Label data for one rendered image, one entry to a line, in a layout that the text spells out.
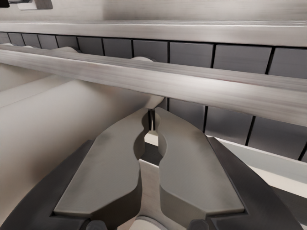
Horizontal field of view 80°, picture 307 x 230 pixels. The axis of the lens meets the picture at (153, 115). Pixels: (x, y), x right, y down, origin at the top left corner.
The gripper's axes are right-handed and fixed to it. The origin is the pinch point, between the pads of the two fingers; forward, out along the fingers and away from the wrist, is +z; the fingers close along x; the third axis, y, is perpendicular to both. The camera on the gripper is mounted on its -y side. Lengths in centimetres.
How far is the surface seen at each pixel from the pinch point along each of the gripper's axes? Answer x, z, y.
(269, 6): 9.8, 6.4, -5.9
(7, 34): -22.1, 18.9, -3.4
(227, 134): 6.7, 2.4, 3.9
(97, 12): -7.0, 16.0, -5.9
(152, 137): -0.1, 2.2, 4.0
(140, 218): -2.9, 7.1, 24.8
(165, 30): 1.2, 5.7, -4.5
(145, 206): -2.1, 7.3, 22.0
